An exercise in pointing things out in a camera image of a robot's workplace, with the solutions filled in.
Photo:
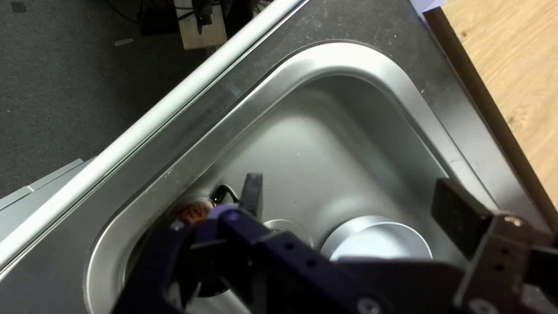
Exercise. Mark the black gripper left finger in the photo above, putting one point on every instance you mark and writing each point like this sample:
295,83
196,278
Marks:
252,196

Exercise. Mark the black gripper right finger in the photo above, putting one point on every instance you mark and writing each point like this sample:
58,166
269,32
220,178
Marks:
461,215

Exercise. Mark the stainless steel sink basin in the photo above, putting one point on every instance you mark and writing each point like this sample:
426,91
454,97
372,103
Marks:
337,131

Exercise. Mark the steel sink counter unit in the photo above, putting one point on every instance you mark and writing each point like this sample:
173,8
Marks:
212,257

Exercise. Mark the cardboard box on floor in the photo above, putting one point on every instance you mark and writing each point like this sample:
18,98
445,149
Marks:
201,30

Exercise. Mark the light wooden table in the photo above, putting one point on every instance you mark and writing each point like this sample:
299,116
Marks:
508,55

